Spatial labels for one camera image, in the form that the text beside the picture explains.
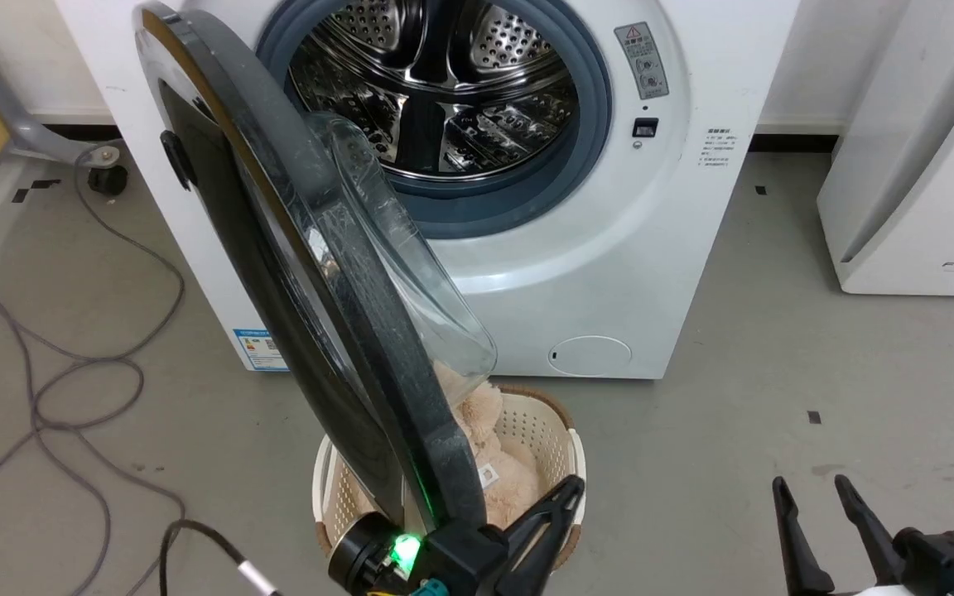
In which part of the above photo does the grey metal stand leg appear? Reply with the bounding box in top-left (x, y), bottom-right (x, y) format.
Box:
top-left (0, 46), bottom-right (123, 167)

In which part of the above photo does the beige plush toy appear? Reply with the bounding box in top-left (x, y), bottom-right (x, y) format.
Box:
top-left (431, 361), bottom-right (546, 531)

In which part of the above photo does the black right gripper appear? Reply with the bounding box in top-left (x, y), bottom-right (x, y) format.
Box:
top-left (771, 473), bottom-right (954, 596)

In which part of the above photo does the round white filter cover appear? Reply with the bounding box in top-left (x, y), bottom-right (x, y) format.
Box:
top-left (549, 334), bottom-right (634, 378)

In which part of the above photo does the thin grey floor cable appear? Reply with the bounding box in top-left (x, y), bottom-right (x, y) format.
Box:
top-left (0, 145), bottom-right (189, 596)

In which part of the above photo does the blue energy label sticker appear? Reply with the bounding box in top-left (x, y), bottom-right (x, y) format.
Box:
top-left (233, 328), bottom-right (290, 373)

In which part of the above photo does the dark round washer door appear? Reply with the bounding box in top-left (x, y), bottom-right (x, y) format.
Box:
top-left (133, 0), bottom-right (499, 541)

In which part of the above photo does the black cable with silver plug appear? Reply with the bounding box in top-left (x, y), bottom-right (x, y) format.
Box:
top-left (157, 519), bottom-right (284, 596)

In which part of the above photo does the stainless steel washer drum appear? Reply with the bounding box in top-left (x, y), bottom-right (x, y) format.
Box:
top-left (287, 0), bottom-right (581, 180)

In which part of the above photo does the grey warning sticker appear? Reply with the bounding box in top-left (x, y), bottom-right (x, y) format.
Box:
top-left (614, 22), bottom-right (670, 101)

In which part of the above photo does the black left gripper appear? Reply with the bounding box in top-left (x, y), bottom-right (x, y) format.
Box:
top-left (393, 476), bottom-right (586, 596)

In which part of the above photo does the black caster wheel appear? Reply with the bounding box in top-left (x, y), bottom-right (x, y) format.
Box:
top-left (87, 165), bottom-right (128, 198)

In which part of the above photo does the white front-load washing machine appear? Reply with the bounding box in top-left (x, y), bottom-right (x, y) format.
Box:
top-left (55, 0), bottom-right (801, 382)

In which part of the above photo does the white appliance with grey lettering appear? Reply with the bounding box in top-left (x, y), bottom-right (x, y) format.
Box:
top-left (816, 0), bottom-right (954, 297)

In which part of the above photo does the grey-blue rubber door gasket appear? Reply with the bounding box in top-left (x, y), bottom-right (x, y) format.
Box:
top-left (255, 0), bottom-right (614, 241)

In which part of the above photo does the cream perforated laundry basket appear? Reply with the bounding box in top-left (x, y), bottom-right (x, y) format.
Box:
top-left (312, 382), bottom-right (588, 574)

